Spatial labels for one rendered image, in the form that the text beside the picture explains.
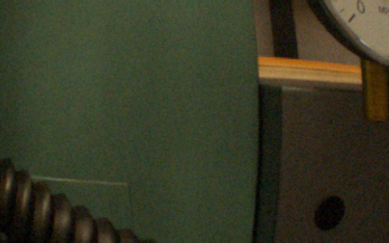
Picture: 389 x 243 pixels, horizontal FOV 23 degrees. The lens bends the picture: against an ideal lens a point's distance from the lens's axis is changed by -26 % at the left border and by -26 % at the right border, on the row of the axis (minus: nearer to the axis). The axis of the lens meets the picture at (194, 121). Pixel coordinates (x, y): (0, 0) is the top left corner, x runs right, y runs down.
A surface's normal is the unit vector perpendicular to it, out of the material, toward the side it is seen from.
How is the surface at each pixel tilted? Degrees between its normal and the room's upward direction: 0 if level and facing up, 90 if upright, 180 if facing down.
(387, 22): 90
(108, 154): 90
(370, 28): 90
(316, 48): 90
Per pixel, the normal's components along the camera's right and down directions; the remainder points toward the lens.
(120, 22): 0.10, 0.05
